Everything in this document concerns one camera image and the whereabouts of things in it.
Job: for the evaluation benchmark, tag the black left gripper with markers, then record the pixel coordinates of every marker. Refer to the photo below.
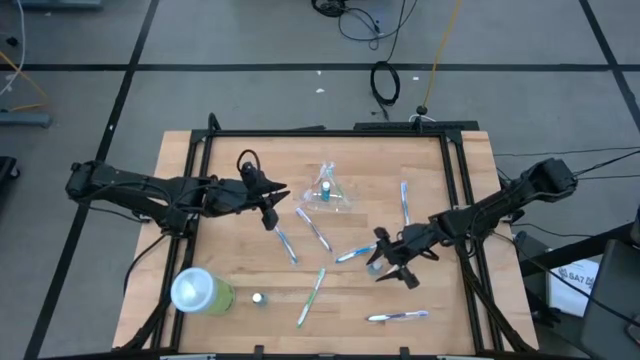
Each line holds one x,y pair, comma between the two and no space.
232,196

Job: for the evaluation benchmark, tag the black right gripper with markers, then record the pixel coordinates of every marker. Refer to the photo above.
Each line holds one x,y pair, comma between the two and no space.
412,240

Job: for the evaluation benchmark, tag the blue white toothbrush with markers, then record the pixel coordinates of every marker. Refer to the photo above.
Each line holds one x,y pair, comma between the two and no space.
355,254
287,246
404,202

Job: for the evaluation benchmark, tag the clear plastic bag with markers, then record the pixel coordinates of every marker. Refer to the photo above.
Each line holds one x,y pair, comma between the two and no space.
312,202

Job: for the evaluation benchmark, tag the green cup with white lid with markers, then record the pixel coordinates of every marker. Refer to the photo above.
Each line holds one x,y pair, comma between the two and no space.
220,297

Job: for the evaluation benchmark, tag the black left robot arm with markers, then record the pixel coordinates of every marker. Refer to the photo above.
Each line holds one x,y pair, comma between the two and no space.
130,182

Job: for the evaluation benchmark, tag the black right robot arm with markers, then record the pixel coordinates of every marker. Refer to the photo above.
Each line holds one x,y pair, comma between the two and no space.
500,202

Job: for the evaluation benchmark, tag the dark blue toothbrush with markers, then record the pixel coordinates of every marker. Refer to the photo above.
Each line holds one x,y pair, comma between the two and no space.
397,315

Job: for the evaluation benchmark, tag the small black ball weight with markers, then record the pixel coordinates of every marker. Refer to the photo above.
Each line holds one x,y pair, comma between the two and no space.
422,109

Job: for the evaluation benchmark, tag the white printed paper sign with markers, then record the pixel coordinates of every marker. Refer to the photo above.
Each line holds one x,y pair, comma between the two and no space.
570,295

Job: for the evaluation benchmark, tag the black support beam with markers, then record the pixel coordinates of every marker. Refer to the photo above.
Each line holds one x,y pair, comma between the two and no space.
575,251

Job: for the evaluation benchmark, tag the dark grey chair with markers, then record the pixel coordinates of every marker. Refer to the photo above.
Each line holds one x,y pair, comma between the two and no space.
615,300

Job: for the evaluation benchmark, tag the grey blue floor bar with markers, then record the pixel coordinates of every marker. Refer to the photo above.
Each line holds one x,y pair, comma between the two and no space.
25,120

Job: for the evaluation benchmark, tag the black object on floor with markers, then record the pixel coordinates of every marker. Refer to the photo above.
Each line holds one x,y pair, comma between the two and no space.
6,172

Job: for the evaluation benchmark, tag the black aluminium table frame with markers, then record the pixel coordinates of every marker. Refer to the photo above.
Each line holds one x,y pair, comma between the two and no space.
325,133

